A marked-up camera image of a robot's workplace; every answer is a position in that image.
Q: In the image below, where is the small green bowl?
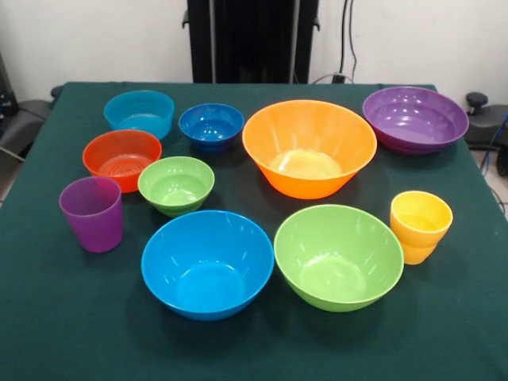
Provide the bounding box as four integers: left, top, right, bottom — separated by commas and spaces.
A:
137, 156, 216, 218

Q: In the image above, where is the large orange bowl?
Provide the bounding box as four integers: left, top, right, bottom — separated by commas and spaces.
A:
241, 99, 379, 200

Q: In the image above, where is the red small bowl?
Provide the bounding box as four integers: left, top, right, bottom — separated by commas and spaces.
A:
82, 129, 163, 194

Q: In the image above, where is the dark blue small bowl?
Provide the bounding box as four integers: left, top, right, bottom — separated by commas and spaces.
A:
178, 102, 245, 155

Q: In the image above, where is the large blue bowl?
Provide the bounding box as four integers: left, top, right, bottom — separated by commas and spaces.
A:
140, 210, 275, 322

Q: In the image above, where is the large green bowl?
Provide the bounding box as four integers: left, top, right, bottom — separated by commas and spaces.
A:
273, 203, 406, 313

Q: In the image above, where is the light blue small bowl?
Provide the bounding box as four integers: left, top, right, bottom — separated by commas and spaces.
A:
103, 90, 175, 140

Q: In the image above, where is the purple cup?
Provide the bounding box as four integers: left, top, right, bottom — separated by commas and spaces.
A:
58, 175, 124, 254

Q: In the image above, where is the large purple bowl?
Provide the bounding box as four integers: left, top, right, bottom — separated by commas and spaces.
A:
362, 86, 470, 156

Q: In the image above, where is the dark green tablecloth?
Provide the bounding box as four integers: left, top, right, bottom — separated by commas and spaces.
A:
0, 81, 508, 381

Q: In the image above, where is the black wall cable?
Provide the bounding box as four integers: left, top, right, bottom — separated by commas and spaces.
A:
339, 0, 358, 83

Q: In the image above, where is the black pedestal leg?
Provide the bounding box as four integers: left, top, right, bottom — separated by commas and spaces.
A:
0, 85, 64, 160
464, 91, 508, 178

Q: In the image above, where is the blue floor cable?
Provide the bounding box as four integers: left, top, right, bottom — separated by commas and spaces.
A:
479, 113, 508, 175

